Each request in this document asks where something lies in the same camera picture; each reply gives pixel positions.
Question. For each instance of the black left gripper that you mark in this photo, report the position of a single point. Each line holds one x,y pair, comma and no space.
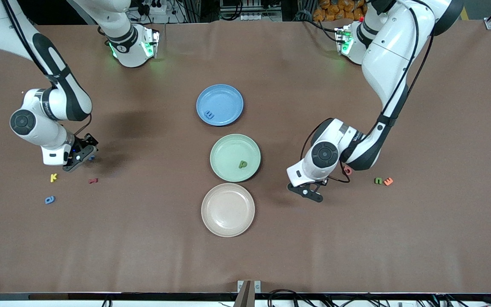
324,181

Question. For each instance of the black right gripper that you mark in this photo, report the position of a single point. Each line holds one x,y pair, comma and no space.
87,142

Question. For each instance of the blue letter D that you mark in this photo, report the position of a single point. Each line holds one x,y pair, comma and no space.
50,199

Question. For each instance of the green letter P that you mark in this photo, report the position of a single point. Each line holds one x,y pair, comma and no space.
243,164

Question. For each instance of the blue letter E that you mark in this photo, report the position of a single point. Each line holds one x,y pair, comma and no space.
209,114

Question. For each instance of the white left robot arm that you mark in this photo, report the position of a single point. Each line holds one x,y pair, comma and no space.
390,55

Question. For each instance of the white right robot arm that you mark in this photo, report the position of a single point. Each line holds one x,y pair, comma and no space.
51,135

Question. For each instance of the pink letter G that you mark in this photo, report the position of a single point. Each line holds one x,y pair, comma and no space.
348,171

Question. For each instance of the yellow letter K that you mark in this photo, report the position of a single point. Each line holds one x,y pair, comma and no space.
53,178

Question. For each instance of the orange letter E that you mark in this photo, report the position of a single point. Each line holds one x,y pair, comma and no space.
388,181

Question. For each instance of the brown table cover sheet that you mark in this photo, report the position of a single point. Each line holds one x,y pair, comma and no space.
356,247

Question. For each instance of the green plate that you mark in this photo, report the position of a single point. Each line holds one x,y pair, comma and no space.
235,157

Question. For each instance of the beige plate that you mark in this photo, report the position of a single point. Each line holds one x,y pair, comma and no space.
228,210

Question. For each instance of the blue plate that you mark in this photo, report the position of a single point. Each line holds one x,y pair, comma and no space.
220,105

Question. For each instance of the power strip with black plugs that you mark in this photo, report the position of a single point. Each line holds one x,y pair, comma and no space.
154,10

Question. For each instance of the bag of oranges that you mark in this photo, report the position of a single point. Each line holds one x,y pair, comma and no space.
339,10

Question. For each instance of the white power strip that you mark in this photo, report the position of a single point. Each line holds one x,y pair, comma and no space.
249,17

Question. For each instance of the grey metal bracket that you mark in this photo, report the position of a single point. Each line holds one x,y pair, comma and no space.
249,286

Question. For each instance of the black table edge rail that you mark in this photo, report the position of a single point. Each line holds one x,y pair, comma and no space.
143,296

